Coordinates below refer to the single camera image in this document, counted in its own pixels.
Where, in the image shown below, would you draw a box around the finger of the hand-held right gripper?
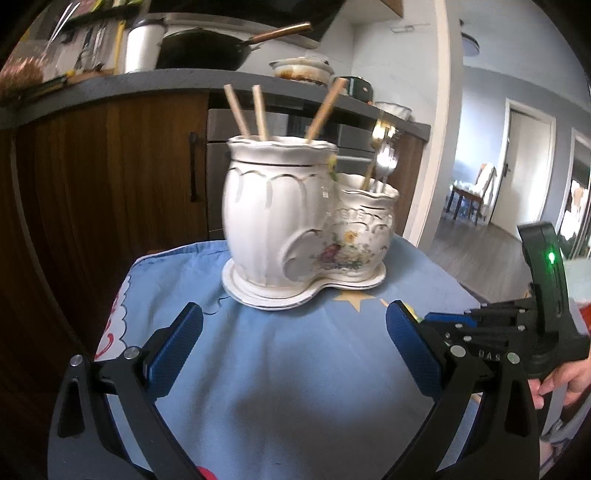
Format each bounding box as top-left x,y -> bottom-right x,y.
464,298 -> 537,325
424,311 -> 534,360

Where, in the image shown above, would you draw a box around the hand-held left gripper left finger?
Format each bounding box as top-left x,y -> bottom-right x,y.
48,302 -> 204,480

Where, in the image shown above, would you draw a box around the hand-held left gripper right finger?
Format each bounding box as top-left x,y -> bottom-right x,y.
383,300 -> 541,480

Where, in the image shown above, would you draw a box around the white floral ceramic utensil holder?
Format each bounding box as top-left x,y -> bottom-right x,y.
222,135 -> 400,312

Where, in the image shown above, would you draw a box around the silver fork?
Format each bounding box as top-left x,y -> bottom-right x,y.
375,142 -> 399,193

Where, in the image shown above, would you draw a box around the wooden chopstick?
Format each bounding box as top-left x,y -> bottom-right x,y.
223,84 -> 251,140
304,78 -> 348,142
252,85 -> 269,142

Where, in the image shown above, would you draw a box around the person's right hand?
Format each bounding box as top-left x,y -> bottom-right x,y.
530,355 -> 591,409

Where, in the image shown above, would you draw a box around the white interior door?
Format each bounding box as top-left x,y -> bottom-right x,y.
502,98 -> 557,238

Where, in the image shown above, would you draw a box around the blue printed cloth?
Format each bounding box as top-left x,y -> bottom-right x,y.
95,231 -> 483,480

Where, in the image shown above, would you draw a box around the chair with white cloth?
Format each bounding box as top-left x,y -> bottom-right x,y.
445,162 -> 498,226

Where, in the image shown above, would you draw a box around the narrow wooden cabinet door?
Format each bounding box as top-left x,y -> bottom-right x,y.
392,133 -> 426,241

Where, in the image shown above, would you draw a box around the metal spoons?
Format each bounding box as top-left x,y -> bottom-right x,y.
362,119 -> 399,191

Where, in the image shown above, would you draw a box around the round ceiling lamp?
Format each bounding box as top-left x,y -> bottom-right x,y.
459,21 -> 481,57

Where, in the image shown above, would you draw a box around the dark green appliance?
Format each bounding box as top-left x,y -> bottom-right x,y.
341,76 -> 375,103

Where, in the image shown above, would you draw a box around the grey countertop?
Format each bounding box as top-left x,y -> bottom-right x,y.
0,68 -> 432,139

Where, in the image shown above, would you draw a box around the white dirty bowl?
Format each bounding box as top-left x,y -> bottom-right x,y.
270,56 -> 336,88

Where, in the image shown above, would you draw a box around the white enamel pot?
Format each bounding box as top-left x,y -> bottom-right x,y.
124,17 -> 167,73

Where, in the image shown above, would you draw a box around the clear jar of snacks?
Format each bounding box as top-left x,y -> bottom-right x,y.
0,44 -> 63,100

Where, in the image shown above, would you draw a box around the wooden cabinet door black handle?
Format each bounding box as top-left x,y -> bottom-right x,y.
14,90 -> 211,296

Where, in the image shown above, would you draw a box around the black wok wooden handle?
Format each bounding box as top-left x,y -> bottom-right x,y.
156,22 -> 315,73

